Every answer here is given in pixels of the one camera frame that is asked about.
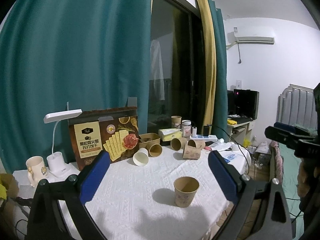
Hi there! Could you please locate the white air conditioner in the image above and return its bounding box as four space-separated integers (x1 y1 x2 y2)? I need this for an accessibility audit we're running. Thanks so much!
234 31 275 45

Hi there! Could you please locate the black computer monitor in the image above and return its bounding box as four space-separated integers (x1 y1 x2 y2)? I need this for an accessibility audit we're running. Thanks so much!
233 89 260 120

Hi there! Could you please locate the black keyboard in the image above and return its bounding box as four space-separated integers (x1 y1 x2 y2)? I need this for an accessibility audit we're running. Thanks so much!
231 117 253 125

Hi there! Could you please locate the white mug with yellow figure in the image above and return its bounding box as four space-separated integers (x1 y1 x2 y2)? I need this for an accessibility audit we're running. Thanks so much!
26 156 48 187

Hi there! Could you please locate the yellow tissue box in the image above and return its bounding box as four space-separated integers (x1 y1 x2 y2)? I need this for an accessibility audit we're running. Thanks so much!
158 128 182 142

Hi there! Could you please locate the air conditioner pipe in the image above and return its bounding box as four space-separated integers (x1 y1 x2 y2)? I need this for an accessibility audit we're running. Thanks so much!
226 41 242 64

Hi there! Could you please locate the patterned brown paper cup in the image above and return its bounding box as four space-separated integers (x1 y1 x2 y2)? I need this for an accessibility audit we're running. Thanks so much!
182 144 202 160
174 176 200 207

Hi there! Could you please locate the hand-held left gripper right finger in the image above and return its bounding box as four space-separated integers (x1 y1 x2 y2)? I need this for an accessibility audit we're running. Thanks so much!
208 151 294 240

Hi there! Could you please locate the yellow and brown bag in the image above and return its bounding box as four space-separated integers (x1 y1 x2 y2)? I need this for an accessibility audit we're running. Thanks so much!
0 173 20 230

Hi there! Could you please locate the grey padded headboard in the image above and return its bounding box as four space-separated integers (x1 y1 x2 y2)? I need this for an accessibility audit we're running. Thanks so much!
276 83 317 131

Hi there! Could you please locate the white textured tablecloth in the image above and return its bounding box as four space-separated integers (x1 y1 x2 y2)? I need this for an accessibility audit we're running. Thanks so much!
54 137 252 240

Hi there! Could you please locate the clear jar with white lid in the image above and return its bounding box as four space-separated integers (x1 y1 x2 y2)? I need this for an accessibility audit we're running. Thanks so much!
182 120 192 137

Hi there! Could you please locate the white tube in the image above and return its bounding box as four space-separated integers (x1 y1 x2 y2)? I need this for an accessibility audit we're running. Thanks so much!
209 138 225 148

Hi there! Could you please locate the black floor cable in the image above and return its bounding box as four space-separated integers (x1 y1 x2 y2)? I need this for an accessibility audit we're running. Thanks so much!
14 196 34 232

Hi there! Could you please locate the white desk lamp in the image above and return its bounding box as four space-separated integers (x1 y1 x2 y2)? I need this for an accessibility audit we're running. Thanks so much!
44 109 83 178

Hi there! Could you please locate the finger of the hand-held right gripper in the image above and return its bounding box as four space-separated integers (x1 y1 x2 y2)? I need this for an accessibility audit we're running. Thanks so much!
274 122 313 137
264 126 320 158

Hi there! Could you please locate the wide teal curtain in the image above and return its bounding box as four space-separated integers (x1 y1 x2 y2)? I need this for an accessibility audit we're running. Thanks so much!
0 0 155 174

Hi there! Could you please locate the yellow curtain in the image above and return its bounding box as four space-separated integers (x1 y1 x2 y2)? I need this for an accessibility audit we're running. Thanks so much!
194 0 217 128

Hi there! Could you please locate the white computer desk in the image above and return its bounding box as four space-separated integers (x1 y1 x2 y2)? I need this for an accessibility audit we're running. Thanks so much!
227 116 257 146

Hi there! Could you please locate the person's right hand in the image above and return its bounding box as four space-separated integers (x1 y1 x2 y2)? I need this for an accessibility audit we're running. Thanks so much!
297 156 320 214

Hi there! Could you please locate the white power strip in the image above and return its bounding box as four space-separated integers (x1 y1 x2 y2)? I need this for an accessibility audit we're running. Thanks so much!
190 134 217 141

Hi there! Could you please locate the blue and white packet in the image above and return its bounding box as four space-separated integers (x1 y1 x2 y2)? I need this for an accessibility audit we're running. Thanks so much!
222 152 239 162

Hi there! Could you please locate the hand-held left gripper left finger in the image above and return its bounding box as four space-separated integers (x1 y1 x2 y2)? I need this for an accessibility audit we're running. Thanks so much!
26 151 112 240

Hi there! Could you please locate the narrow teal curtain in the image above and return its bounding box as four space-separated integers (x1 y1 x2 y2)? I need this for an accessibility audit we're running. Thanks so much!
209 0 229 137

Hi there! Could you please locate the white paper cup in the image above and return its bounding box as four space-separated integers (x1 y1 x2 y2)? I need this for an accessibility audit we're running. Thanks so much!
132 147 149 167

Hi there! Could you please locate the brown paper bowl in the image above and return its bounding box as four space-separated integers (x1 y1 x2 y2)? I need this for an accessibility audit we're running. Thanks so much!
138 133 161 149

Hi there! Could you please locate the brown cracker box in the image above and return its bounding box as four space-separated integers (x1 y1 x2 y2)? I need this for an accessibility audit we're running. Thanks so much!
68 106 140 171

